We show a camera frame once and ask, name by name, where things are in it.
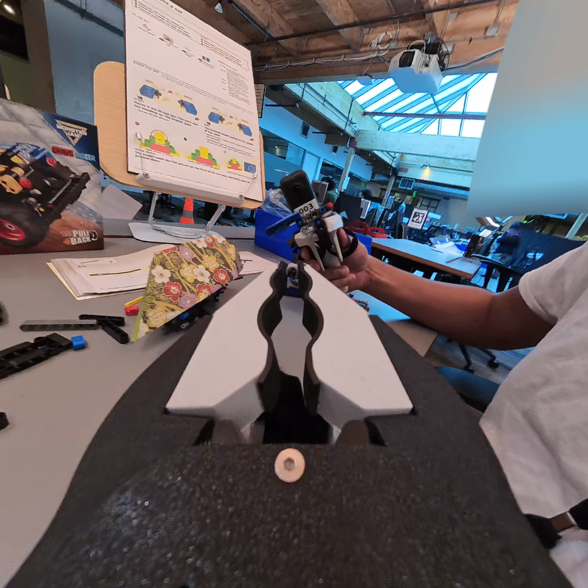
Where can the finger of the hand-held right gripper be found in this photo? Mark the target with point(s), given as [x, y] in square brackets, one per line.
[316, 243]
[303, 240]

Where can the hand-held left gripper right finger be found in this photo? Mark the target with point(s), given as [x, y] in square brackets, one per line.
[363, 367]

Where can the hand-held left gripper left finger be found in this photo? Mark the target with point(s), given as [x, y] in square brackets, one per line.
[216, 367]

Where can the person's right forearm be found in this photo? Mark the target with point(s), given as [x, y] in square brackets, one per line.
[459, 303]

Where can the red lego piece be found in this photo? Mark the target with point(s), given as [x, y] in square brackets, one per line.
[132, 309]

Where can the yellow lego piece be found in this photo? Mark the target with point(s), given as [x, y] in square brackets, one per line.
[134, 301]

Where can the lego instruction booklet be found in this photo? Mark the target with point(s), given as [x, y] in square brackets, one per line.
[92, 275]

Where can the pile of black blue lego beams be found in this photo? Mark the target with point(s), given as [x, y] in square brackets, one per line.
[59, 325]

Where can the lego set box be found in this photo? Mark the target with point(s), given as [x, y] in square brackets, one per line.
[46, 183]

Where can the person's right hand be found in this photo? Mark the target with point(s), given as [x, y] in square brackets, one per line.
[356, 271]

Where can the clear plastic bag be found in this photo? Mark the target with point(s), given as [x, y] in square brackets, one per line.
[275, 202]

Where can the blue storage bin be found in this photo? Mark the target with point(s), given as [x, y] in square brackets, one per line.
[264, 236]

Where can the red carrying case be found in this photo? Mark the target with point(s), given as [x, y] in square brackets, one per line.
[376, 232]
[358, 228]

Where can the floral patterned paper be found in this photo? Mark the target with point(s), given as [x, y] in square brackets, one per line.
[183, 275]

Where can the wooden background table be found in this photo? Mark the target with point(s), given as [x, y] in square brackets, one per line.
[413, 252]

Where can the small marker tag sign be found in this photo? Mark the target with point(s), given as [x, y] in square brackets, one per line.
[418, 218]

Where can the black mesh chair armrest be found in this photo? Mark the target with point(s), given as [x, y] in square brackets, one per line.
[468, 386]

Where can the orange traffic cone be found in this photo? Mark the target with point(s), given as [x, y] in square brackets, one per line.
[187, 216]

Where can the printed instruction sheet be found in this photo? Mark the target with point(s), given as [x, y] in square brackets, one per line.
[183, 92]

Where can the white ceiling projector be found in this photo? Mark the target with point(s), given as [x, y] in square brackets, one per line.
[415, 76]

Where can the person's white shirt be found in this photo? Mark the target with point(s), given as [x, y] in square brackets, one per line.
[542, 413]

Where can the wooden document stand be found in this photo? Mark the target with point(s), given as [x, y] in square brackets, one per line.
[110, 115]

